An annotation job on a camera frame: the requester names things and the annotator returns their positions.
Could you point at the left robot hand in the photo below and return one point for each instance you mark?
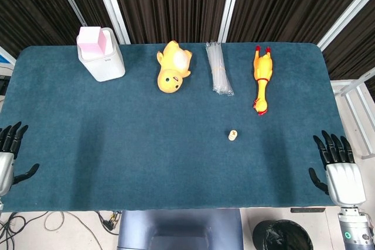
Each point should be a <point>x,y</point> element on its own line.
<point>7,171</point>

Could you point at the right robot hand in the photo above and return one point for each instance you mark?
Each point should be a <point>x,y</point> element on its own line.
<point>345,182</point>

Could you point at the wooden disc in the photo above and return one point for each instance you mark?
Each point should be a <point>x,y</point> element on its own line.
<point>233,134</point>

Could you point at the chess disc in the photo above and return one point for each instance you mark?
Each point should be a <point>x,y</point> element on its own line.
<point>231,140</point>

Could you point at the black flat bar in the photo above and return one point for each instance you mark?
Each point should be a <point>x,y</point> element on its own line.
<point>307,210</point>

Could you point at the black trash bin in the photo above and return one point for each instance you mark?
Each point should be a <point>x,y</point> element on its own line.
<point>281,235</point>

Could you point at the black box device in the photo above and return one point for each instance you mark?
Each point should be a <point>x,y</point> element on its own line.
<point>3,86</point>

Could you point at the teal table cloth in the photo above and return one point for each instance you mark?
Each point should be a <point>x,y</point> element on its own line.
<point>117,144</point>

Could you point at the white and blue panel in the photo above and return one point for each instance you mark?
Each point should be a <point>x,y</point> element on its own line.
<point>6,56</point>

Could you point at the yellow rubber chicken toy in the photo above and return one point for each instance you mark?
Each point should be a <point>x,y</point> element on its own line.
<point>262,68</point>

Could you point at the white plastic bin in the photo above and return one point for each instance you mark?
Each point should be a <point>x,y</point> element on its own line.
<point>108,65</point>

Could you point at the pink paper box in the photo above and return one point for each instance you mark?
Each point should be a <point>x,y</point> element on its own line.
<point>88,42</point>

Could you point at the clear bag of straws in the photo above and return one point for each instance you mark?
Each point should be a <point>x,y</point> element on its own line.
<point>218,71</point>

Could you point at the blue-grey robot torso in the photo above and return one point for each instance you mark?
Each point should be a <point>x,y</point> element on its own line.
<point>175,226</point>

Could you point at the yellow plush duck toy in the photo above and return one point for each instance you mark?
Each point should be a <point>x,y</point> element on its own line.
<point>170,80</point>

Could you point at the aluminium frame rack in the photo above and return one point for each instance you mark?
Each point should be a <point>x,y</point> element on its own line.
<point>354,95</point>

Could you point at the white frame post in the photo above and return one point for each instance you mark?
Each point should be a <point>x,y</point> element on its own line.
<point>231,4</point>
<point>345,18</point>
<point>111,4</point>

